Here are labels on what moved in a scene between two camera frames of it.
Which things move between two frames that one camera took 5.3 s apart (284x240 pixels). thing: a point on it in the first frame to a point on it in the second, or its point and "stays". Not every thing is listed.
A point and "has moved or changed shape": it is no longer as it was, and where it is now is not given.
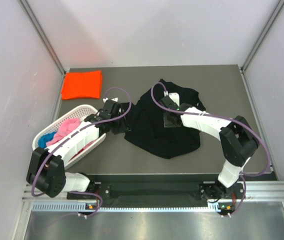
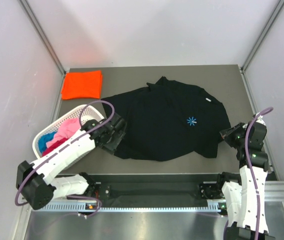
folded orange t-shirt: (82, 85) stays
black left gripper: (123, 128) to (110, 148)
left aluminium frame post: (41, 32) stays
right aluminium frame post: (276, 13) stays
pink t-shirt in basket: (64, 128) stays
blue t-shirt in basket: (45, 138) stays
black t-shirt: (147, 134) has moved or changed shape
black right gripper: (167, 124) to (227, 134)
